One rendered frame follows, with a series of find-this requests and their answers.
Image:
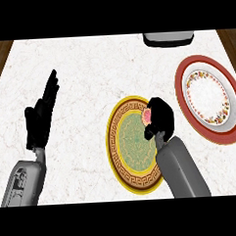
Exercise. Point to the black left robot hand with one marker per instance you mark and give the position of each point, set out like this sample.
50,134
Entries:
41,117

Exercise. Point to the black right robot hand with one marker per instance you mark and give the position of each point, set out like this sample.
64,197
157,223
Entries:
162,116

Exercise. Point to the pink cupcake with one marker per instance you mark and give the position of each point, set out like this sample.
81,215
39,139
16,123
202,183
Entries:
146,116

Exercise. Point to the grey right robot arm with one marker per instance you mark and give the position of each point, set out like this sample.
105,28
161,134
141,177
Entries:
179,167

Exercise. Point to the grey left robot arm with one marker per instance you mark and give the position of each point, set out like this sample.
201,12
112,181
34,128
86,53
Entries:
27,183

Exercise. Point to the yellow green patterned plate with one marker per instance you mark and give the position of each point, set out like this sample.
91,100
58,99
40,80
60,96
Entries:
134,145

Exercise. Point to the red rimmed white floral plate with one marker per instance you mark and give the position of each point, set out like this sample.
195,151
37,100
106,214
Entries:
208,99

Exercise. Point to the grey appliance with dark base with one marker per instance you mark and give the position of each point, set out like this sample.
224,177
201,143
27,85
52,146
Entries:
168,39

